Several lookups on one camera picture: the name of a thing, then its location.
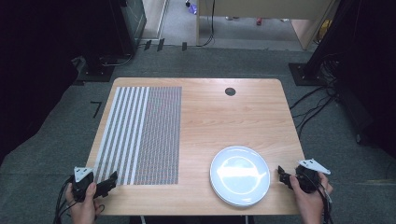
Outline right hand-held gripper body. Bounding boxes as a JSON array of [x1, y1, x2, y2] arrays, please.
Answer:
[[294, 159, 332, 194]]

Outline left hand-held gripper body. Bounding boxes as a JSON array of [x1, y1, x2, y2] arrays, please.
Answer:
[[72, 166, 98, 203]]

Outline person's left hand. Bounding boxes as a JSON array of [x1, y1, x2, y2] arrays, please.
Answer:
[[64, 182, 105, 224]]

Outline person's right hand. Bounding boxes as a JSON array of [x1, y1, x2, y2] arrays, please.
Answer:
[[289, 172, 333, 224]]

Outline white plate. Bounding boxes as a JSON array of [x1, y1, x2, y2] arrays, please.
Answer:
[[209, 145, 271, 205], [211, 186, 254, 208]]

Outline striped grey woven placemat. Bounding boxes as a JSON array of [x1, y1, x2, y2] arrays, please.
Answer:
[[92, 86, 183, 187]]

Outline black tape corner mark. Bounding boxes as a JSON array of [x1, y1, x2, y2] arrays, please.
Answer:
[[90, 100, 104, 119]]

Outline black stand leg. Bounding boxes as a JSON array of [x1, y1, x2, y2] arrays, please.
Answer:
[[333, 79, 375, 146]]

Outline black stand with square base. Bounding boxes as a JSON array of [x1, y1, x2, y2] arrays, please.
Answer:
[[77, 46, 117, 84], [288, 0, 349, 88]]

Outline black curtain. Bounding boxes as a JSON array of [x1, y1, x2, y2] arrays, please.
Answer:
[[334, 0, 396, 158], [0, 0, 124, 166]]

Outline yellow object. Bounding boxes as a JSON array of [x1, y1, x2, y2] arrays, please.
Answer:
[[315, 19, 332, 45]]

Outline dark glass-fronted cabinet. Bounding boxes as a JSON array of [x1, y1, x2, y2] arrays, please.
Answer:
[[119, 0, 148, 56]]

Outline light wooden cabinet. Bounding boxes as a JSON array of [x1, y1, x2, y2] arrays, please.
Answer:
[[195, 0, 340, 51]]

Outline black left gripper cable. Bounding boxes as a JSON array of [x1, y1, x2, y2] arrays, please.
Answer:
[[53, 175, 77, 224]]

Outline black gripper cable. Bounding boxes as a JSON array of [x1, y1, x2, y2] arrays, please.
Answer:
[[311, 174, 334, 224], [53, 175, 77, 224]]

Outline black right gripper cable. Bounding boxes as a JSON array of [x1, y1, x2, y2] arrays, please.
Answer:
[[311, 174, 334, 224]]

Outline black floor cable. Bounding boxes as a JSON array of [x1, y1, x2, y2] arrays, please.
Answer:
[[293, 94, 336, 138], [289, 83, 338, 111]]

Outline black hanging cable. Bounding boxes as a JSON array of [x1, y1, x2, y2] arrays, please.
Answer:
[[197, 0, 217, 49]]

